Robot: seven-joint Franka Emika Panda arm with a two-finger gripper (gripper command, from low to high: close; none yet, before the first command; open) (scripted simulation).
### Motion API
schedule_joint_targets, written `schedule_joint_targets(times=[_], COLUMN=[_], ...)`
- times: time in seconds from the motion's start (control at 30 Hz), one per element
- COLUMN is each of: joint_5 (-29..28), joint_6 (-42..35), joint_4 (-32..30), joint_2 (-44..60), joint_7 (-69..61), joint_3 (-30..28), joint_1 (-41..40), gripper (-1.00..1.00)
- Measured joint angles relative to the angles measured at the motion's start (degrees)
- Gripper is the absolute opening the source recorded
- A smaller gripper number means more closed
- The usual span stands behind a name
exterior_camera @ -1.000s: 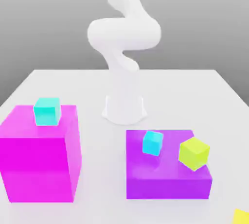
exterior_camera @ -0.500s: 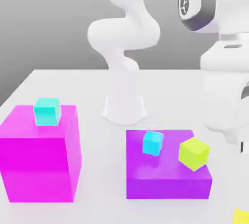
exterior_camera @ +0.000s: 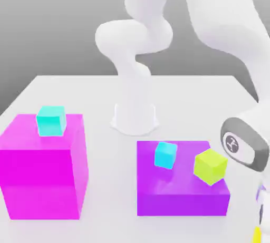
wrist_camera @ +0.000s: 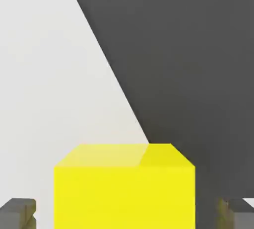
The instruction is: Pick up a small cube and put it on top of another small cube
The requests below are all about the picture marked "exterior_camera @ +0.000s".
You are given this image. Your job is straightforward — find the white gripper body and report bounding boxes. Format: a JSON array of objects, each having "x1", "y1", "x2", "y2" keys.
[{"x1": 255, "y1": 184, "x2": 270, "y2": 227}]

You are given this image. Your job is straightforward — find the small yellow cube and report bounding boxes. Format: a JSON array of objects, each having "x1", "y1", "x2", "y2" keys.
[{"x1": 253, "y1": 226, "x2": 263, "y2": 243}]

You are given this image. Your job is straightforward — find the small lime green cube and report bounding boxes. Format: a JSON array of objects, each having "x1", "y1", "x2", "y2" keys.
[{"x1": 194, "y1": 148, "x2": 229, "y2": 186}]

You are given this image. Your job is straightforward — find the small cyan cube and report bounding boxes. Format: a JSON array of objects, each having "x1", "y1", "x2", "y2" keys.
[{"x1": 154, "y1": 141, "x2": 178, "y2": 170}]

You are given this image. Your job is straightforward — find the small turquoise cube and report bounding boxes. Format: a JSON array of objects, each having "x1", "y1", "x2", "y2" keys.
[{"x1": 36, "y1": 105, "x2": 68, "y2": 137}]

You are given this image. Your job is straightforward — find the large purple box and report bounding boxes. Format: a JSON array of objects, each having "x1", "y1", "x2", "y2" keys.
[{"x1": 137, "y1": 140, "x2": 231, "y2": 217}]

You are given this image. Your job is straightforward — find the large magenta box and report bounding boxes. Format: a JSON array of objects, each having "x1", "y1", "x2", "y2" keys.
[{"x1": 0, "y1": 113, "x2": 89, "y2": 220}]

